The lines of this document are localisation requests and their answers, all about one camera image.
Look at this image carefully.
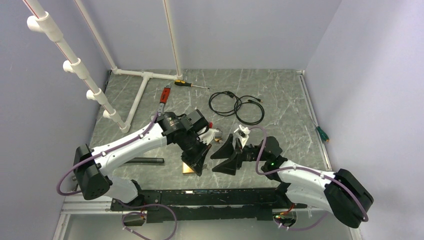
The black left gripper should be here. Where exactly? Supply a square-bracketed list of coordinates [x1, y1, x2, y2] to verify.
[179, 131, 212, 177]

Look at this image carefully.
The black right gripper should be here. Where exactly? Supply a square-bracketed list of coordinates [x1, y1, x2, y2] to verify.
[210, 134, 269, 176]

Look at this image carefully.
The large brass padlock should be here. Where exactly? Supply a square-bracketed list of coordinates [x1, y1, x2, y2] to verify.
[182, 162, 195, 175]

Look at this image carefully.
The small brass padlock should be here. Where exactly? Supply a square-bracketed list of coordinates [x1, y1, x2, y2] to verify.
[213, 128, 223, 143]

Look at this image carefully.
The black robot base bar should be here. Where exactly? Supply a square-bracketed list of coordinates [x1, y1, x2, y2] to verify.
[110, 187, 306, 223]

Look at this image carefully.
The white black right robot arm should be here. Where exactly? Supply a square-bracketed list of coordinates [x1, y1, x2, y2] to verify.
[211, 134, 374, 229]

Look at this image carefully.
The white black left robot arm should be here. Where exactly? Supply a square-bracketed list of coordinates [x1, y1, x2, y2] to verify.
[72, 109, 217, 210]

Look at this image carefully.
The yellow black screwdriver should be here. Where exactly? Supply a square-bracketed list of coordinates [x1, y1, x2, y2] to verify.
[173, 79, 210, 89]

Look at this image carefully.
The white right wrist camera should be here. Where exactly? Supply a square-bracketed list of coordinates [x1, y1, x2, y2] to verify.
[233, 124, 251, 148]

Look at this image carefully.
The black corrugated hose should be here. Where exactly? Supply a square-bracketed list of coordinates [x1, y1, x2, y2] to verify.
[125, 157, 165, 166]

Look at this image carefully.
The grey adjustable wrench red handle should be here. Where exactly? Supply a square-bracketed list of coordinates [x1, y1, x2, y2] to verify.
[157, 84, 171, 116]

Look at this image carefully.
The green handled screwdriver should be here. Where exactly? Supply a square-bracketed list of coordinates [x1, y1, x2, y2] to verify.
[310, 116, 330, 142]

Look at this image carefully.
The white PVC pipe frame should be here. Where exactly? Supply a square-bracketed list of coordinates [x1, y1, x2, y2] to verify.
[22, 0, 184, 134]

